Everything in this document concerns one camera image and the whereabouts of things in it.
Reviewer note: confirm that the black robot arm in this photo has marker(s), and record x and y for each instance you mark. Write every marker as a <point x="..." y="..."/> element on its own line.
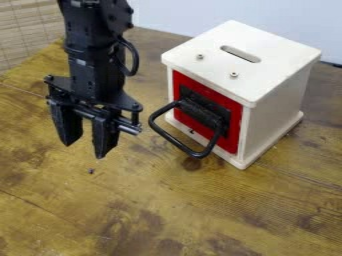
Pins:
<point x="103" y="59"/>

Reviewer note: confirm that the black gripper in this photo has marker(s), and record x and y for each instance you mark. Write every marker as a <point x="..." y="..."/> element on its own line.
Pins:
<point x="113" y="115"/>

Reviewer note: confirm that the red drawer with black handle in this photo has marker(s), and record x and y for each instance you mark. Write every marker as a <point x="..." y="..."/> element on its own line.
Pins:
<point x="208" y="112"/>

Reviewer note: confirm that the small dark screw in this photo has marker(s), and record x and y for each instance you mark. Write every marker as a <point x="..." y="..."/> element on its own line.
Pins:
<point x="91" y="171"/>

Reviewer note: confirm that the white wooden drawer box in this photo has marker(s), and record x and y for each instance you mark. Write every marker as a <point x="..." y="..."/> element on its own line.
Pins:
<point x="252" y="72"/>

